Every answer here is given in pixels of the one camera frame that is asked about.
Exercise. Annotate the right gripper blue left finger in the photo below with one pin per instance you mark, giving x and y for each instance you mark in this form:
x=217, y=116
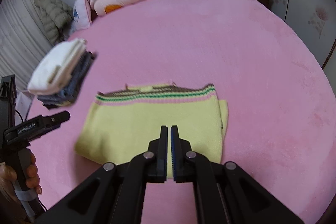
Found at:
x=114, y=193

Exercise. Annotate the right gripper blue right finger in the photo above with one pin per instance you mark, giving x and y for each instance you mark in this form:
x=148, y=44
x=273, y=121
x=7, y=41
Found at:
x=225, y=193

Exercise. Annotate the yellow striped knit cardigan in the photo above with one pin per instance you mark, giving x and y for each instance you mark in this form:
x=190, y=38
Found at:
x=120, y=124

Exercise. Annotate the person's left hand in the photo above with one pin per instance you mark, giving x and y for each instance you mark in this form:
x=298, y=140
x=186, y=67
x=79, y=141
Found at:
x=8, y=176

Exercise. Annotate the folded blue jeans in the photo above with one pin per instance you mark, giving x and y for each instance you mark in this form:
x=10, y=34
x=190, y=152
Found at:
x=68, y=95

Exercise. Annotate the white folded fleece garment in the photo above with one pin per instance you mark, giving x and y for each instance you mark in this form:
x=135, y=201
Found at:
x=54, y=71

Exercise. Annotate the pink bed sheet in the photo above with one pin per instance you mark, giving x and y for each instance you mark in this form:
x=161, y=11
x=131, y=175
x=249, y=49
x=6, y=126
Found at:
x=281, y=107

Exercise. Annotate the olive puffer jacket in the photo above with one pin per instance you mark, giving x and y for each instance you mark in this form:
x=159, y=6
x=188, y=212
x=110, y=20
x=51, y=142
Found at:
x=56, y=16

